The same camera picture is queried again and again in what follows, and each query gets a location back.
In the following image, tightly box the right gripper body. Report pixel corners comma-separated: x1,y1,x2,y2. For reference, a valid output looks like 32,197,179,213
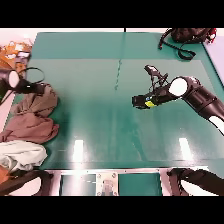
131,88,168,110

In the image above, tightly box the taupe garment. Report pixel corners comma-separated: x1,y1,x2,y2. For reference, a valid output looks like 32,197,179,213
11,83,60,118

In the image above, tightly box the pink-brown garment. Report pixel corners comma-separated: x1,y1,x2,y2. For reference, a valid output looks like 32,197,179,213
0,111,61,145

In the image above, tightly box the white garment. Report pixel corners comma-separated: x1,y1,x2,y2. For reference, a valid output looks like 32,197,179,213
0,139,48,173

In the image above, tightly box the orange heap of clothes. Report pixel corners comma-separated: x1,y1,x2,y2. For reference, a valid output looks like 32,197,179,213
0,39,34,74

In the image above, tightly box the orange garment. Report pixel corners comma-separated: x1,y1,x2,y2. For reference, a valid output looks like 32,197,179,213
0,165,13,185

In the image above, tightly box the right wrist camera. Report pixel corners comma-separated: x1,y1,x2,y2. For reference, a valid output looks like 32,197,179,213
143,64,170,92

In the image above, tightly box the silver frame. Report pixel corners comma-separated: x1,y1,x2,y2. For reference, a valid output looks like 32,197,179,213
43,165,212,197

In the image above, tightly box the black cable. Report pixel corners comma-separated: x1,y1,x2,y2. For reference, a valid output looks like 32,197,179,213
19,66,46,84

